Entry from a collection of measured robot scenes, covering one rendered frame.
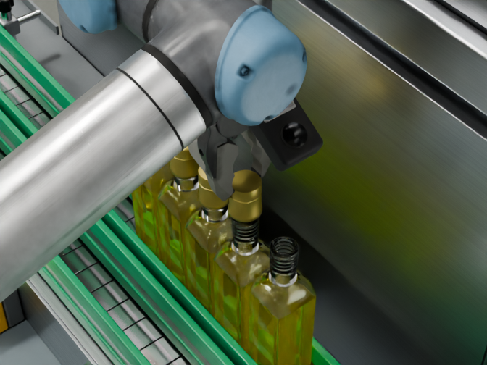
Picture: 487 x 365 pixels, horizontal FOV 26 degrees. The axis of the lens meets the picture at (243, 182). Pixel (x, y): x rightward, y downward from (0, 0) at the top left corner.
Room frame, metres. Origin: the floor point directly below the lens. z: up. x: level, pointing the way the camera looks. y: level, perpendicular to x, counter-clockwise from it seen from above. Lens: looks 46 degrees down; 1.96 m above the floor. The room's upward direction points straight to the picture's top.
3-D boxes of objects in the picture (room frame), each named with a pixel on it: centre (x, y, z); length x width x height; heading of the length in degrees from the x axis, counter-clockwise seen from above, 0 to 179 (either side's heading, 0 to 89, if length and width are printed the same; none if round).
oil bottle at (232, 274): (0.75, 0.00, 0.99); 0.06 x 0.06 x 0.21; 38
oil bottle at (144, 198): (0.89, 0.10, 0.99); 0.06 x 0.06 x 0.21; 39
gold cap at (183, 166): (0.84, 0.07, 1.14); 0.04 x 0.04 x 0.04
